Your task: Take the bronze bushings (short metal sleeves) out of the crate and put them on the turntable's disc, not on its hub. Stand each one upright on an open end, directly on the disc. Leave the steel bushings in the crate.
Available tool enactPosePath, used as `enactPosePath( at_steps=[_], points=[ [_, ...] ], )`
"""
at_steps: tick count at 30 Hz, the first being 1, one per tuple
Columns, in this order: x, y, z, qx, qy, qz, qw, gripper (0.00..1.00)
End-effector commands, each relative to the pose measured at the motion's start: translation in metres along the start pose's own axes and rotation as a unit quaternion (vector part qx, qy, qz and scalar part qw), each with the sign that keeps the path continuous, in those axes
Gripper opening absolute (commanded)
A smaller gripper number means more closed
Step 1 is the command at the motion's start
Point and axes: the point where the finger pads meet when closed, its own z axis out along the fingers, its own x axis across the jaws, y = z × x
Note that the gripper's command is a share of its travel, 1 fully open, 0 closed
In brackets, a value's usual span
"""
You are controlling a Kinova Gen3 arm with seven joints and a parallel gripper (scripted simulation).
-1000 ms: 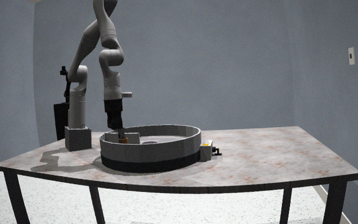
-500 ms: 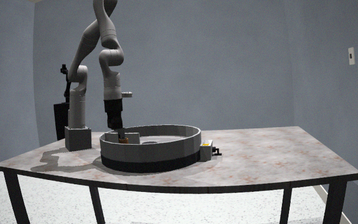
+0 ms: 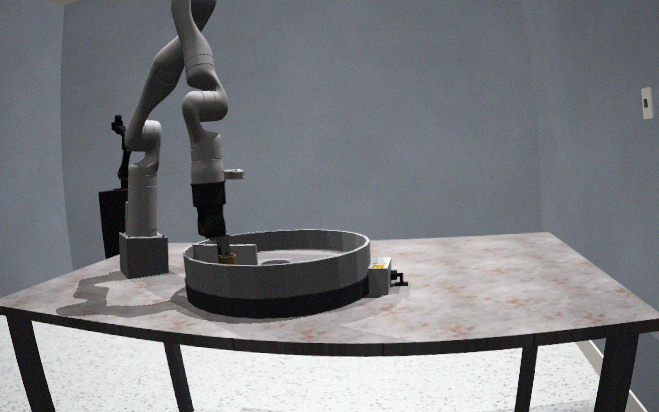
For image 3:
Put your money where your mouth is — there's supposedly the bronze bushing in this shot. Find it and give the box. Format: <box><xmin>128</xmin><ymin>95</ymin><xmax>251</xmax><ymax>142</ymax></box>
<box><xmin>219</xmin><ymin>254</ymin><xmax>237</xmax><ymax>265</ymax></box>

